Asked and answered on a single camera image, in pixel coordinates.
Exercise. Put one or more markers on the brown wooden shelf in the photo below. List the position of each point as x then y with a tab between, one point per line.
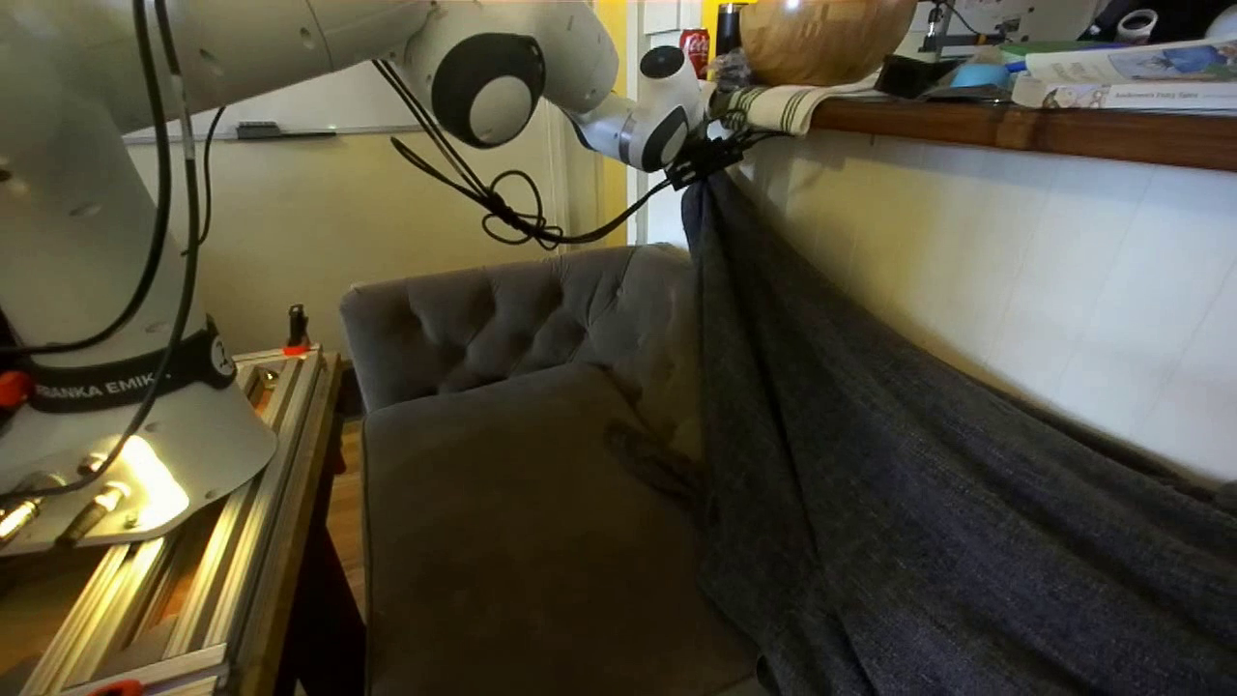
1028	128

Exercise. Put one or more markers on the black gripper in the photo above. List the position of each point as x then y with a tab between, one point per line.
703	154

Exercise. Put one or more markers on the beige folded cloth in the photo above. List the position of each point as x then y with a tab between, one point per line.
798	106

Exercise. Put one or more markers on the grey tufted fabric sofa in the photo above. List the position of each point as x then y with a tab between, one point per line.
516	516

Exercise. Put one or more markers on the aluminium frame robot table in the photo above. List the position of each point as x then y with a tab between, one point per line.
195	583

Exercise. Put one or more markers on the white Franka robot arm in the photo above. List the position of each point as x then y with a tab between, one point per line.
79	196

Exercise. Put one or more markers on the red can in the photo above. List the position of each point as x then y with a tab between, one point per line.
697	52

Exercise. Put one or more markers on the black marker pen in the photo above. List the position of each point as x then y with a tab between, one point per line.
262	128

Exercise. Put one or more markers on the white cup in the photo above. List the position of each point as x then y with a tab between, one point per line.
1139	22

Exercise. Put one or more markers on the brown wooden globe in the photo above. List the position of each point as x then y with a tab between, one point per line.
826	31

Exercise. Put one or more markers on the folded newspaper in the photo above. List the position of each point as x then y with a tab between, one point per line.
1132	72

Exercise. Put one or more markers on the dark grey knit blanket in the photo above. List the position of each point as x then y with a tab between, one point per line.
900	516

